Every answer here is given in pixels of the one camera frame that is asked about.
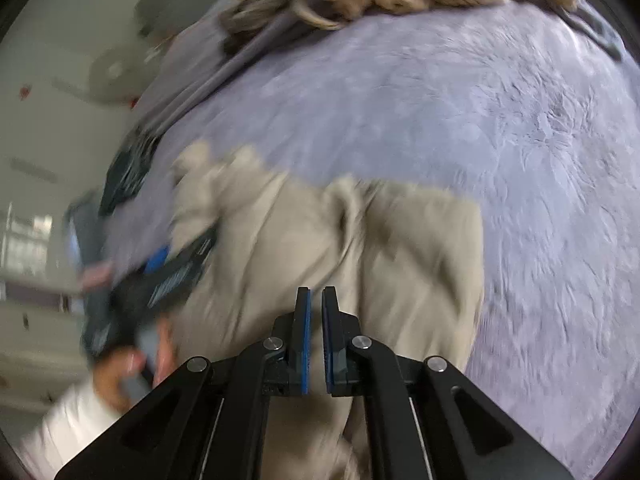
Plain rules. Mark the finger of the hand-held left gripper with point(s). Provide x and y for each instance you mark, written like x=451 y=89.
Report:
x=157 y=261

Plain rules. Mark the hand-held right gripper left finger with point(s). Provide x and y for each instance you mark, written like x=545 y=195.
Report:
x=305 y=350

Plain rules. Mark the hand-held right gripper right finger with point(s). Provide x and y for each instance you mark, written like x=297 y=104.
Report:
x=326 y=350

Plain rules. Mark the beige puffer jacket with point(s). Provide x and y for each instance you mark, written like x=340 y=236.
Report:
x=400 y=260

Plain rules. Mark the person's left forearm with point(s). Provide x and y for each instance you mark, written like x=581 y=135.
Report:
x=65 y=430

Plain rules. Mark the person's left hand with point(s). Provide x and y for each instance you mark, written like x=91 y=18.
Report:
x=120 y=375

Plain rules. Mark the dark fringed scarf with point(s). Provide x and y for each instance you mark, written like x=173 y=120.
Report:
x=125 y=180

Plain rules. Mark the white floor fan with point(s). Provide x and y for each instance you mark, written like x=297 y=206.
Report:
x=115 y=72

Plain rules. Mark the lavender grey garment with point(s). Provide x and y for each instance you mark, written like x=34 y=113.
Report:
x=200 y=60

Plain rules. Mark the grey-brown fuzzy garment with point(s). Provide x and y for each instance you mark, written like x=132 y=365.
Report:
x=242 y=17

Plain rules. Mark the purple fuzzy blanket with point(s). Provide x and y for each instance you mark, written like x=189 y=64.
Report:
x=450 y=110

